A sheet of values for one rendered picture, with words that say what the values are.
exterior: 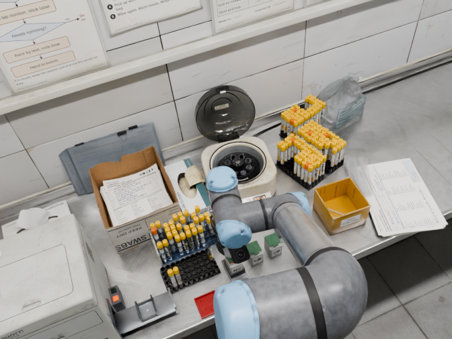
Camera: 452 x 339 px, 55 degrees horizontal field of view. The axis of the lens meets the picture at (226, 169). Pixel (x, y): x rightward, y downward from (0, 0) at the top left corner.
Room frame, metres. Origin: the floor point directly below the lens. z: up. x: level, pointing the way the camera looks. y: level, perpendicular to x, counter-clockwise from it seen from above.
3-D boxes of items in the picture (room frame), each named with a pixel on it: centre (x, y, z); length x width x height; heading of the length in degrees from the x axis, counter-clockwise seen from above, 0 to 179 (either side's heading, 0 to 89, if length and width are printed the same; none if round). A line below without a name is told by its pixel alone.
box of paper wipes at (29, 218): (0.90, 0.66, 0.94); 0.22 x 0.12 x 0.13; 112
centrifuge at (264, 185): (1.01, -0.05, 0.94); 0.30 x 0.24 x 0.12; 9
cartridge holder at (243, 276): (0.68, 0.01, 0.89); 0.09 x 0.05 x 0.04; 18
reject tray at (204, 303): (0.57, 0.10, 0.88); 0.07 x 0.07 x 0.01; 18
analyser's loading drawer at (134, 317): (0.55, 0.30, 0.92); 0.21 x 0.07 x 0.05; 108
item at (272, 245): (0.73, -0.12, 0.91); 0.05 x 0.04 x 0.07; 18
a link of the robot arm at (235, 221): (0.59, -0.01, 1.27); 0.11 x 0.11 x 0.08; 6
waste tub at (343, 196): (0.84, -0.36, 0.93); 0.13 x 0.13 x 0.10; 14
